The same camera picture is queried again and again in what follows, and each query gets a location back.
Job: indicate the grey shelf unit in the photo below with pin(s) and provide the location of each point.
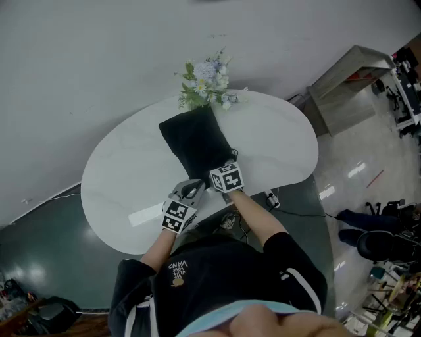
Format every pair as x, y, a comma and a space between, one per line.
345, 95

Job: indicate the white power strip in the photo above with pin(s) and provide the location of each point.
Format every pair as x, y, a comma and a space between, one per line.
272, 199

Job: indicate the person's black shirt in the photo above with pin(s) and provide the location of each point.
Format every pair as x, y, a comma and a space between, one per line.
230, 273

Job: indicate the blue face mask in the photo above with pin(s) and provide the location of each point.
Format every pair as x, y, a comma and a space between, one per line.
213, 316

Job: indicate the black office chair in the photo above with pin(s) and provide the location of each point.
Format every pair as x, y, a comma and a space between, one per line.
378, 247

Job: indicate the flower bouquet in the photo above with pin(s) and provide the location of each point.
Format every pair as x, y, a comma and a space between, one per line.
207, 82

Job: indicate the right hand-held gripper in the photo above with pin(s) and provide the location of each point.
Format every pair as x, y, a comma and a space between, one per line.
227, 179

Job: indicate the red stick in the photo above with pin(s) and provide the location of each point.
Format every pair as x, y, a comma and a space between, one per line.
375, 178

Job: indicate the person's right forearm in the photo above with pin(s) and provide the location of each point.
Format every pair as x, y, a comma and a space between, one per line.
256, 217

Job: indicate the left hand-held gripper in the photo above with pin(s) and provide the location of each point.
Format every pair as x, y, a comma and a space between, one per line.
174, 214

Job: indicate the black cloth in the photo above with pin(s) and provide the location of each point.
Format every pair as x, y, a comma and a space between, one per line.
194, 141

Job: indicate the person's left forearm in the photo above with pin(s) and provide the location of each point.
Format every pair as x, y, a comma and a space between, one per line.
159, 245

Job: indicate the person's face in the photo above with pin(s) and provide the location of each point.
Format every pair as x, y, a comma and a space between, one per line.
279, 324

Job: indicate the person's shoe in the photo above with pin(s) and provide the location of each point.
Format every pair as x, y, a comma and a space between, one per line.
227, 221

